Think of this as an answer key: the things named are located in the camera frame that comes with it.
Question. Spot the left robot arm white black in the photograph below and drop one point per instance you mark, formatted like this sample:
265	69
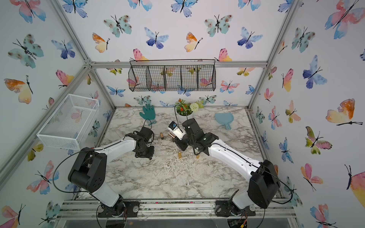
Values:
89	169

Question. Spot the white mesh wall basket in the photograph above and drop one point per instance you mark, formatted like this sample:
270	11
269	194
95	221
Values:
70	122

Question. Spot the potted artificial plant white pot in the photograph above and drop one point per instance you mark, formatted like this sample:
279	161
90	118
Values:
185	110

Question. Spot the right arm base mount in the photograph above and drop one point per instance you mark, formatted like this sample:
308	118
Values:
226	208

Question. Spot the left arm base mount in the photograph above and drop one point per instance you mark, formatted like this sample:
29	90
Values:
122	208

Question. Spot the green hand-shaped brush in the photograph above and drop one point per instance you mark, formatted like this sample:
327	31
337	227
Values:
148	114

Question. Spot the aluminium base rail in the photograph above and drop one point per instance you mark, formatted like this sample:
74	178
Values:
172	209

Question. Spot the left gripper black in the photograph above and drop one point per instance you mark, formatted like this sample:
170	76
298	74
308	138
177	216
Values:
150	155

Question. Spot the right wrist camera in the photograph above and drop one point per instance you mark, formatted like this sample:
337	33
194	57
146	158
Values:
175	130

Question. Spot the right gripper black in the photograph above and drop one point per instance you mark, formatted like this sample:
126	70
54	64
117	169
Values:
178	143

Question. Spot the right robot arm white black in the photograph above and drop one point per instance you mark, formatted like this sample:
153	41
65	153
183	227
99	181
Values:
261	175

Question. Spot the black wire wall basket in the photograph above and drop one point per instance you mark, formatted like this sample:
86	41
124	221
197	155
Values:
186	75

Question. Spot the light blue dustpan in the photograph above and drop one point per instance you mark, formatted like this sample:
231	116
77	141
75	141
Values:
225	119

